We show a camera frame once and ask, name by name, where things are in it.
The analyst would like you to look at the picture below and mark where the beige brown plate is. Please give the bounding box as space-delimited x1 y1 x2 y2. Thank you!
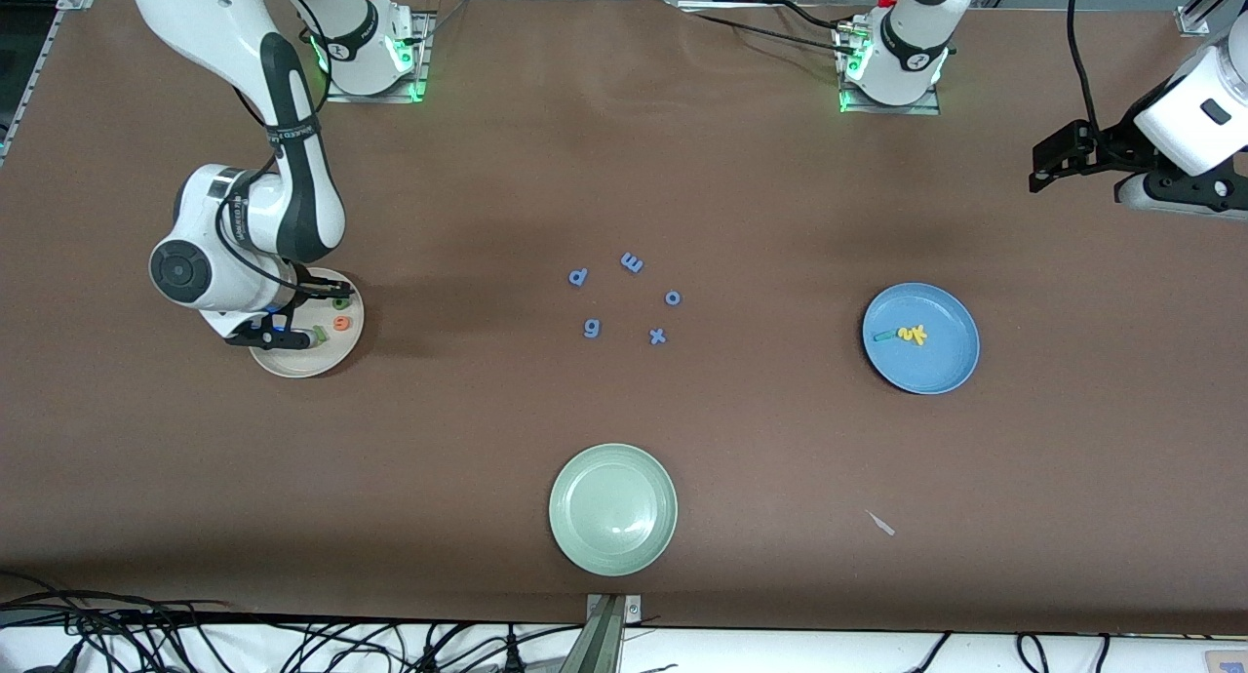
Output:
249 267 366 378

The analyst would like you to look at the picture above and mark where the blue plate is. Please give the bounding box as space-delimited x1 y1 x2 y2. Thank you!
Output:
862 282 981 395

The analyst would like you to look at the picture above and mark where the brown table cover sheet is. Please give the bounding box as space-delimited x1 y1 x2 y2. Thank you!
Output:
0 0 1248 637

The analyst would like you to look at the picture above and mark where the pale green plate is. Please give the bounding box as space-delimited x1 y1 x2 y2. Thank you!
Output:
548 443 679 577

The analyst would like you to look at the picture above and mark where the aluminium profile beam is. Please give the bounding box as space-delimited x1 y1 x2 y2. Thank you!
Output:
558 595 627 673

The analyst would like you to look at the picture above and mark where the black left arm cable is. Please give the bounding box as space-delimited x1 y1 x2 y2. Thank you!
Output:
1066 0 1103 138

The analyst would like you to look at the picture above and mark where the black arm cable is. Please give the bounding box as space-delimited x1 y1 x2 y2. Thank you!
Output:
232 0 332 133
1066 0 1103 138

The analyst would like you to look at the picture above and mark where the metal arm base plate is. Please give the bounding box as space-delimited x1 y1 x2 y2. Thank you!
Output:
837 86 943 117
323 10 437 104

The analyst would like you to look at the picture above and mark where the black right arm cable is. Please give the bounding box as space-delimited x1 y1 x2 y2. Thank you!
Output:
232 0 332 133

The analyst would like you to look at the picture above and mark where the thin black table cable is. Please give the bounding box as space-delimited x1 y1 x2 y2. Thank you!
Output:
673 0 864 59

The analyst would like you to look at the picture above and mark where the tangle of black cables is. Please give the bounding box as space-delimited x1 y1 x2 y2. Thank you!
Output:
0 568 586 673

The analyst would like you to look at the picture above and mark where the small metal bracket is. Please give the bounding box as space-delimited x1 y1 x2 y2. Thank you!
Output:
585 594 644 623

